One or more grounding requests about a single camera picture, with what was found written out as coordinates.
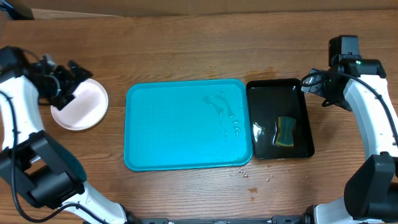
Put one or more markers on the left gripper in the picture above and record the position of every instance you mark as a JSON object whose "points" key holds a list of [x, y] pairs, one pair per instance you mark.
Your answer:
{"points": [[71, 84]]}

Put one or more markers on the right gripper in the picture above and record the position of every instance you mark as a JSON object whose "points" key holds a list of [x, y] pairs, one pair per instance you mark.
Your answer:
{"points": [[318, 88]]}

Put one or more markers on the white plate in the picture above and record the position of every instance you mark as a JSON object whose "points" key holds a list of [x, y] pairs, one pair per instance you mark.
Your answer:
{"points": [[86, 110]]}

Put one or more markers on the green yellow sponge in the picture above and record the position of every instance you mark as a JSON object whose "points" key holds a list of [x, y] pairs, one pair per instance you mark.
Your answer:
{"points": [[284, 136]]}

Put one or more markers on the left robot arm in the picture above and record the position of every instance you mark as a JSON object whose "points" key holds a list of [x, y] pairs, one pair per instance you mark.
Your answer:
{"points": [[45, 178]]}

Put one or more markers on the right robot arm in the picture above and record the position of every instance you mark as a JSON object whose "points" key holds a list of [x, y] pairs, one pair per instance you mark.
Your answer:
{"points": [[370, 195]]}

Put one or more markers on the black plastic tray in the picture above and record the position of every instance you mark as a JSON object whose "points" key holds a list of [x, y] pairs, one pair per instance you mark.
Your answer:
{"points": [[268, 100]]}

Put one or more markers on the teal plastic tray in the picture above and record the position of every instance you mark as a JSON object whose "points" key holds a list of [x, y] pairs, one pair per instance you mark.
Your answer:
{"points": [[187, 125]]}

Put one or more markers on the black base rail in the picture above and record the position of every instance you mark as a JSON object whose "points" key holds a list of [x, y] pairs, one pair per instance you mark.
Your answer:
{"points": [[276, 219]]}

